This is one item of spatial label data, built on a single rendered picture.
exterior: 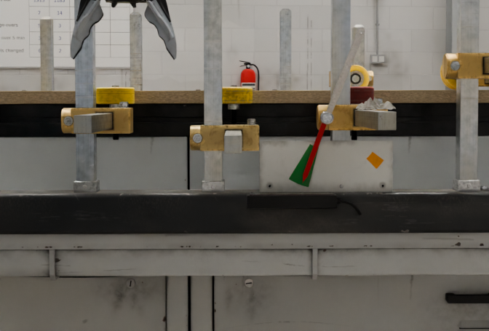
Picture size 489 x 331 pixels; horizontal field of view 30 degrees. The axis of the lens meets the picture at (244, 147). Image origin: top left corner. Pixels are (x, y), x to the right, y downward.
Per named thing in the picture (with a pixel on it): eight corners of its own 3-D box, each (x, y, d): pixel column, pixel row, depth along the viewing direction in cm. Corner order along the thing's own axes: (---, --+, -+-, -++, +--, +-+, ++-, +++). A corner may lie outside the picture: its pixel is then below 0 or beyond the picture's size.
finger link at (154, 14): (175, 58, 131) (136, 6, 130) (173, 60, 137) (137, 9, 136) (192, 46, 131) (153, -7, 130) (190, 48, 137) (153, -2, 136)
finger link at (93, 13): (52, 45, 129) (91, -8, 129) (57, 47, 135) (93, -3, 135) (70, 58, 130) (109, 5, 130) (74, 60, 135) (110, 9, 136)
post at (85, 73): (94, 209, 178) (92, -38, 176) (76, 209, 178) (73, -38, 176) (97, 207, 182) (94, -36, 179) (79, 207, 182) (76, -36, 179)
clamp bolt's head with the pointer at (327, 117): (309, 185, 176) (335, 113, 175) (297, 181, 176) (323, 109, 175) (308, 185, 178) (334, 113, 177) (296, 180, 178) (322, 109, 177)
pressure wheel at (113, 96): (142, 139, 194) (142, 85, 193) (113, 140, 188) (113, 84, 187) (118, 138, 199) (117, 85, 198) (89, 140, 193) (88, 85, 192)
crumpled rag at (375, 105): (398, 110, 157) (399, 96, 156) (359, 110, 157) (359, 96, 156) (390, 109, 165) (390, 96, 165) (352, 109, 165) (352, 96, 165)
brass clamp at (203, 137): (259, 150, 177) (259, 125, 177) (189, 151, 177) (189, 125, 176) (258, 149, 183) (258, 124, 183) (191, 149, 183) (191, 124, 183)
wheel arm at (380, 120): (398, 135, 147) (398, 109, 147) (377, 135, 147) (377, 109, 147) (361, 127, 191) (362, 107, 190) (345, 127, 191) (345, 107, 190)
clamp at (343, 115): (388, 130, 177) (388, 104, 177) (318, 130, 177) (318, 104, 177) (383, 129, 183) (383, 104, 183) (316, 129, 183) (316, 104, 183)
